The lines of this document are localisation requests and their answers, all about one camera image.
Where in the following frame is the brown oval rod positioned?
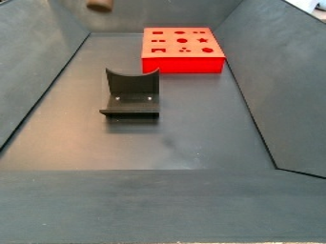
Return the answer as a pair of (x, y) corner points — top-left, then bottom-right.
(87, 0), (113, 12)

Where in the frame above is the black curved fixture stand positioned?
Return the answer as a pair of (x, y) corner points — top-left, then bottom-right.
(99, 70), (160, 117)

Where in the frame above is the red foam shape board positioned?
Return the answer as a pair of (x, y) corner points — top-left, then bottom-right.
(141, 27), (226, 73)

